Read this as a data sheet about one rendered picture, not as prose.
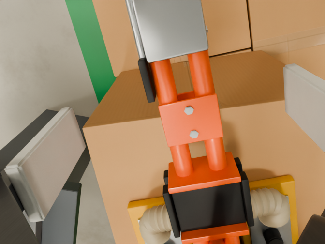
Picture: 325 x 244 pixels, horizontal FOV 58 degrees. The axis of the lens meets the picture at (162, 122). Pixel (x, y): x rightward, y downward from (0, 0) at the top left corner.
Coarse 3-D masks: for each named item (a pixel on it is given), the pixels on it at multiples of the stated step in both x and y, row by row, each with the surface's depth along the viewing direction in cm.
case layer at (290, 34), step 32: (96, 0) 77; (224, 0) 76; (256, 0) 76; (288, 0) 76; (320, 0) 76; (128, 32) 80; (224, 32) 80; (256, 32) 79; (288, 32) 79; (320, 32) 79; (128, 64) 84; (320, 64) 82
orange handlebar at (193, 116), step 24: (168, 72) 30; (192, 72) 30; (168, 96) 31; (192, 96) 33; (216, 96) 30; (168, 120) 31; (192, 120) 31; (216, 120) 31; (168, 144) 32; (216, 144) 33; (192, 168) 35; (216, 168) 34
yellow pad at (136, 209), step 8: (144, 200) 52; (152, 200) 52; (160, 200) 51; (128, 208) 52; (136, 208) 51; (144, 208) 51; (136, 216) 52; (136, 224) 53; (136, 232) 53; (168, 240) 53; (176, 240) 53
